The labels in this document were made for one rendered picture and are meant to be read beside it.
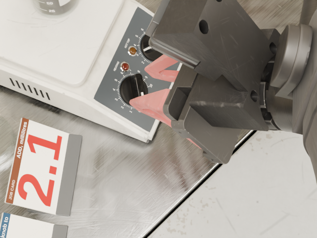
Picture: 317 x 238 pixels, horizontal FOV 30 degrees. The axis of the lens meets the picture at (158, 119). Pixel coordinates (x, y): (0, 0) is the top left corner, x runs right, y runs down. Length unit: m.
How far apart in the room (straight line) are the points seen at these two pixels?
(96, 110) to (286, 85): 0.30
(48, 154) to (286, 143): 0.26
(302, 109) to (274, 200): 0.33
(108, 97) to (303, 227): 0.25
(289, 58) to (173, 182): 0.33
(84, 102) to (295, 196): 0.25
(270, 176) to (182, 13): 0.32
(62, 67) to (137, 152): 0.13
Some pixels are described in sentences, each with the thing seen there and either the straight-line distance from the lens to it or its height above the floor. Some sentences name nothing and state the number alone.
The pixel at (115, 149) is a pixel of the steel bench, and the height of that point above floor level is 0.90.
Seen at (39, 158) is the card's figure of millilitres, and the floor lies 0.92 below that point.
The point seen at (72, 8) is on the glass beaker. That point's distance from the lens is 0.62.
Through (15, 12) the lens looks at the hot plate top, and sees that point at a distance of 0.63.
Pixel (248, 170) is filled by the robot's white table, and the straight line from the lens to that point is 0.65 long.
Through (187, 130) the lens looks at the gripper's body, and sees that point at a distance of 0.44.
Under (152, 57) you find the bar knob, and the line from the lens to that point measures 0.64.
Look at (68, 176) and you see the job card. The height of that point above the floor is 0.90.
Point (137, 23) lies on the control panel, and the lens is 0.64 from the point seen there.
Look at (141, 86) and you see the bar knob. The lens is 0.61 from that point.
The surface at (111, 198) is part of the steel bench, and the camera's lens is 0.64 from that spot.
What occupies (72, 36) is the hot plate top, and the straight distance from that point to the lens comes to 0.61.
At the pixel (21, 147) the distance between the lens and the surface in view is 0.62.
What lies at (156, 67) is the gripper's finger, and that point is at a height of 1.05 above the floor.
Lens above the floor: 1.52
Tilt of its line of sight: 70 degrees down
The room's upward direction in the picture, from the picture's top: 5 degrees clockwise
